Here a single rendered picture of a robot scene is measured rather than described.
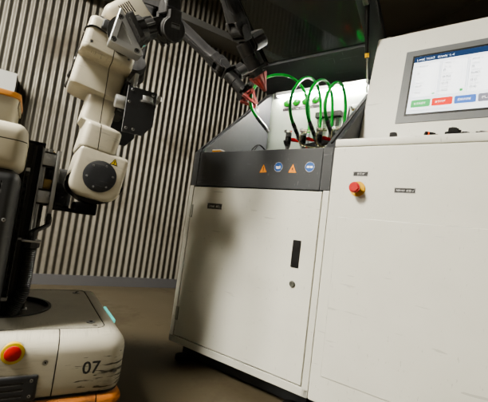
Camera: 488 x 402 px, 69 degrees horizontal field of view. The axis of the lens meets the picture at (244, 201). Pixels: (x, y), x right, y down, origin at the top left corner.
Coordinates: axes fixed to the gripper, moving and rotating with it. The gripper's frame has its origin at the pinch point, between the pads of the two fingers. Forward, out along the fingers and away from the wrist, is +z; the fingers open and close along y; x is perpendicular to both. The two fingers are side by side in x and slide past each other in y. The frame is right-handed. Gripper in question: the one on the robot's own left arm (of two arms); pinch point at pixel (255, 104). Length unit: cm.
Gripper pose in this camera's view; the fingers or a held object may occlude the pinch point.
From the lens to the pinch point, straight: 175.0
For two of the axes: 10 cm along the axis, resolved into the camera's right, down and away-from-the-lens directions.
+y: -2.5, 2.8, 9.3
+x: -7.1, 6.0, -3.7
